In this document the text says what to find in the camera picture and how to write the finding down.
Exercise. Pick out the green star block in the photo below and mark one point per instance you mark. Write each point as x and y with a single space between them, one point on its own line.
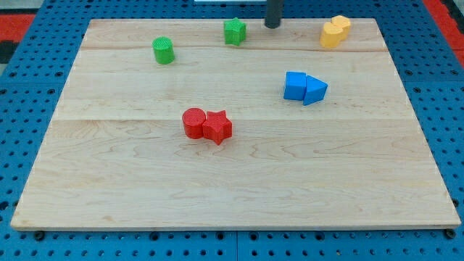
235 31

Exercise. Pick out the red star block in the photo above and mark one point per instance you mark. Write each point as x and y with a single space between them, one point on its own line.
217 126

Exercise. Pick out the blue cube block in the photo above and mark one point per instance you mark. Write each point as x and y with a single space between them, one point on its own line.
295 86

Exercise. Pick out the red cylinder block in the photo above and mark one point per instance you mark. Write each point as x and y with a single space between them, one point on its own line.
193 119

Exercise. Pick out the wooden board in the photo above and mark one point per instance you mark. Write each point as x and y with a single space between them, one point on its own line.
116 158

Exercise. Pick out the blue triangular prism block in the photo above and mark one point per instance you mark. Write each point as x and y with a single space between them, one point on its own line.
315 90

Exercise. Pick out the green cylinder block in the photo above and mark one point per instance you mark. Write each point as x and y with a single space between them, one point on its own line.
163 50

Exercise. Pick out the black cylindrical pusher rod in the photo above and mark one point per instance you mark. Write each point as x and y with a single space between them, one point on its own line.
274 11

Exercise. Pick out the yellow heart block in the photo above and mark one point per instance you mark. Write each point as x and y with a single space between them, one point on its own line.
335 31

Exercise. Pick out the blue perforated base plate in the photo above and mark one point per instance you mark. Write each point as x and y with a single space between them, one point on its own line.
33 79

